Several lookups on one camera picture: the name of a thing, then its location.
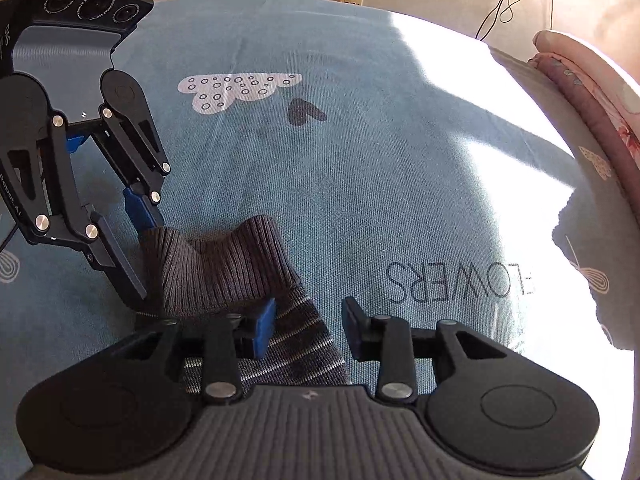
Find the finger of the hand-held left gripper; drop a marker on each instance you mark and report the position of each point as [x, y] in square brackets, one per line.
[142, 210]
[115, 260]

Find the grey striped sweater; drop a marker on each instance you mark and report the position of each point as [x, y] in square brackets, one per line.
[225, 270]

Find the pink floral quilt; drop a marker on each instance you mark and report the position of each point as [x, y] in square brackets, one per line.
[595, 95]

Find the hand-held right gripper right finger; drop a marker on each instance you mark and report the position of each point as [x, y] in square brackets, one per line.
[350, 325]

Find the teal floral bed sheet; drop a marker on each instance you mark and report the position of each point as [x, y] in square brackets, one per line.
[375, 185]

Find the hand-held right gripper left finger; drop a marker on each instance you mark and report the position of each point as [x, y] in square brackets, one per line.
[265, 327]

